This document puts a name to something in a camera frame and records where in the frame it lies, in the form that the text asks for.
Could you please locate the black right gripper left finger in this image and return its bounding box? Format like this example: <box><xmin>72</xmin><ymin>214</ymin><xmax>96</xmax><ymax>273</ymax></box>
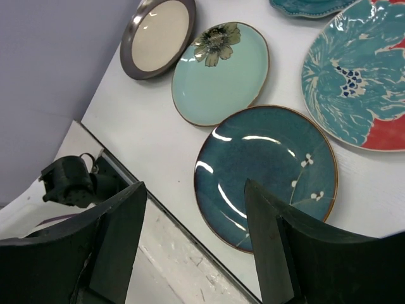
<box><xmin>1</xmin><ymin>182</ymin><xmax>147</xmax><ymax>303</ymax></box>

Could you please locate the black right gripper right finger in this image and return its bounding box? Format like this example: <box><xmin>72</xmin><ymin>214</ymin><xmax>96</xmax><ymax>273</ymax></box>
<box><xmin>244</xmin><ymin>180</ymin><xmax>404</xmax><ymax>303</ymax></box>

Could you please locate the dark teal blossom plate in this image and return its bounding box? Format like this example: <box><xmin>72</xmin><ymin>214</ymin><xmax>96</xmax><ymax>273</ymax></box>
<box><xmin>194</xmin><ymin>105</ymin><xmax>338</xmax><ymax>253</ymax></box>

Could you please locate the red teal floral plate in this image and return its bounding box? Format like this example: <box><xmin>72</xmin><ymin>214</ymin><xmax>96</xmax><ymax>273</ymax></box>
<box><xmin>301</xmin><ymin>1</ymin><xmax>404</xmax><ymax>152</ymax></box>

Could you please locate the light aqua flower plate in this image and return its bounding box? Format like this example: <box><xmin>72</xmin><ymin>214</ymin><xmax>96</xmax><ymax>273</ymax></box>
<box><xmin>171</xmin><ymin>22</ymin><xmax>270</xmax><ymax>127</ymax></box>

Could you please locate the cream plate brown rim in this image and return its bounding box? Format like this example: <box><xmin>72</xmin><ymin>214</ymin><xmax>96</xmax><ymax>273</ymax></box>
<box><xmin>120</xmin><ymin>1</ymin><xmax>196</xmax><ymax>80</ymax></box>

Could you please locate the teal scalloped plate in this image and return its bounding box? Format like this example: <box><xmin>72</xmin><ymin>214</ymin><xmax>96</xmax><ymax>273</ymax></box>
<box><xmin>269</xmin><ymin>0</ymin><xmax>354</xmax><ymax>18</ymax></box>

